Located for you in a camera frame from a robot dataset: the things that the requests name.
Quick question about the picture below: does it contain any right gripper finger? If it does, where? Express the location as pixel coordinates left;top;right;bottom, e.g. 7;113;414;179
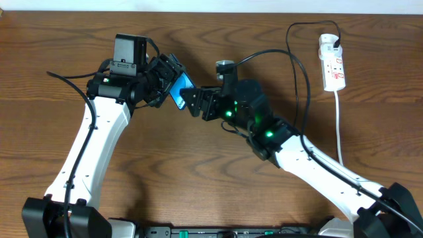
185;95;202;117
180;88;206;102

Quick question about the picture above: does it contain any blue Galaxy smartphone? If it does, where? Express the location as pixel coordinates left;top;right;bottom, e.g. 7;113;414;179
169;54;196;110

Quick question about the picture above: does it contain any black charging cable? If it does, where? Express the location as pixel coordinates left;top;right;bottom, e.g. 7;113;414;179
285;20;342;130

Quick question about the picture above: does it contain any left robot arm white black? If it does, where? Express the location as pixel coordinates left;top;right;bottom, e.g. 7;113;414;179
22;54;188;237

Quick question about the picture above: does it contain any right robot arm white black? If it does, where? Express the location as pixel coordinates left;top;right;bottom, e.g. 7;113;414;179
180;79;422;237

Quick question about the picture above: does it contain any white charger adapter plug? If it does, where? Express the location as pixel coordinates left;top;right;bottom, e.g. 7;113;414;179
319;34;342;60

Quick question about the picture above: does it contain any white power strip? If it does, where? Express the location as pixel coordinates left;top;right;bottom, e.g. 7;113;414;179
319;44;346;91

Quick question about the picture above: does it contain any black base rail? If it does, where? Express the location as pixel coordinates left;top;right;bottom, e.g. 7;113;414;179
108;218;331;238

